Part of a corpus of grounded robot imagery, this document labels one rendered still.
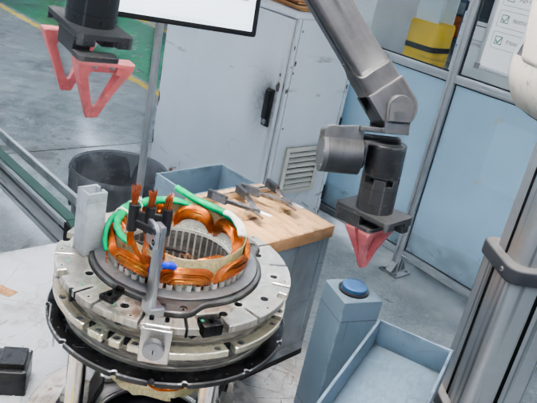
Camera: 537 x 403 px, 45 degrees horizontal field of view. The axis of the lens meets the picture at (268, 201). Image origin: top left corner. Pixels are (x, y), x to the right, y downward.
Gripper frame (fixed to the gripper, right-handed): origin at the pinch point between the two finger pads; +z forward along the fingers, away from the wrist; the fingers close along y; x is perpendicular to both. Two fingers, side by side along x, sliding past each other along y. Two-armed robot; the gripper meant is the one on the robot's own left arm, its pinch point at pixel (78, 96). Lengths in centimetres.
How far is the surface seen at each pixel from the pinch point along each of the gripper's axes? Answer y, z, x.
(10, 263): -45, 56, 10
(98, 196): 3.0, 12.2, 3.4
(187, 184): -27, 29, 37
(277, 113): -156, 67, 167
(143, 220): 15.1, 8.4, 3.2
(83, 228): 3.1, 16.8, 2.0
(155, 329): 21.5, 19.2, 3.9
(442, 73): -118, 28, 226
